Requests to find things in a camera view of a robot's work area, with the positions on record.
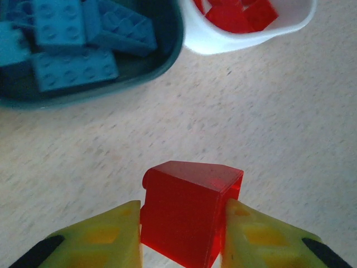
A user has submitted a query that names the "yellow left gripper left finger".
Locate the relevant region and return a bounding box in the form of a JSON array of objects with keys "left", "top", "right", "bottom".
[{"left": 8, "top": 200, "right": 144, "bottom": 268}]

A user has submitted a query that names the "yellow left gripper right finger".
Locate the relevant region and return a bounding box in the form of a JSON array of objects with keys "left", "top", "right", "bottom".
[{"left": 221, "top": 198, "right": 354, "bottom": 268}]

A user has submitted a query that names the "red lego brick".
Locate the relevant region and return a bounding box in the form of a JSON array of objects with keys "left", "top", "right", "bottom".
[
  {"left": 139, "top": 161, "right": 244, "bottom": 268},
  {"left": 242, "top": 0, "right": 279, "bottom": 31},
  {"left": 205, "top": 4, "right": 256, "bottom": 34},
  {"left": 208, "top": 0, "right": 243, "bottom": 9},
  {"left": 192, "top": 0, "right": 206, "bottom": 15}
]

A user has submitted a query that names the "white plastic container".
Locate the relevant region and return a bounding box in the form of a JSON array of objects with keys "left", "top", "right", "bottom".
[{"left": 180, "top": 0, "right": 318, "bottom": 55}]

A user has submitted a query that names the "teal plastic container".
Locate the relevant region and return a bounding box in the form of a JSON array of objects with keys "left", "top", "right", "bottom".
[{"left": 0, "top": 0, "right": 185, "bottom": 110}]

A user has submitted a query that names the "small blue lego brick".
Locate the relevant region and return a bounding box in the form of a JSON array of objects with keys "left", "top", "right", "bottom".
[{"left": 0, "top": 21, "right": 32, "bottom": 68}]

